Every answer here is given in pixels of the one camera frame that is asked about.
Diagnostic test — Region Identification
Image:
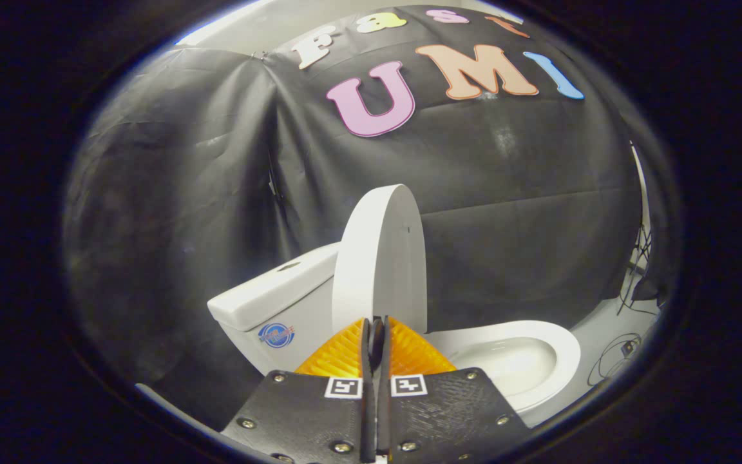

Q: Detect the white toilet lid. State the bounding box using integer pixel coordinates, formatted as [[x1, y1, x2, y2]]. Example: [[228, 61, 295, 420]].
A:
[[332, 184, 428, 336]]

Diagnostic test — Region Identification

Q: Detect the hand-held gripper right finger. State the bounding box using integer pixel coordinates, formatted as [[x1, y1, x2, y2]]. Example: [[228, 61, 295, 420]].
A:
[[381, 316, 531, 464]]

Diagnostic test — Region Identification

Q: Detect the plain black cloth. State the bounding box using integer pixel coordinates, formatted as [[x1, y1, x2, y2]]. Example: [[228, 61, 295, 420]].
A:
[[622, 97, 676, 304], [65, 48, 301, 420]]

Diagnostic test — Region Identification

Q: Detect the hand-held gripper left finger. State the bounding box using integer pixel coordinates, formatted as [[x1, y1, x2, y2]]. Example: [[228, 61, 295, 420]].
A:
[[222, 316, 377, 464]]

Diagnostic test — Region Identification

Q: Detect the long black cable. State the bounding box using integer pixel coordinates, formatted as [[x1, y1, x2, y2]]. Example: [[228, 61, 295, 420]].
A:
[[587, 332, 643, 387]]

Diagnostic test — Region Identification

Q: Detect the black backdrop cloth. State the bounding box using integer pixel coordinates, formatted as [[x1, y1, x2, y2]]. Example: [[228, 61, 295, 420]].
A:
[[268, 6, 642, 329]]

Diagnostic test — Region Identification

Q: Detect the black tripod stand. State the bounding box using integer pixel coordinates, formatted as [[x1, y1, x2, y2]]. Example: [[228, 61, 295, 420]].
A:
[[619, 226, 658, 316]]

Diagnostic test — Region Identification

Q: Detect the white toilet with tank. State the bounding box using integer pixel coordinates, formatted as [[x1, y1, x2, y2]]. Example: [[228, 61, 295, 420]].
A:
[[208, 242, 582, 413]]

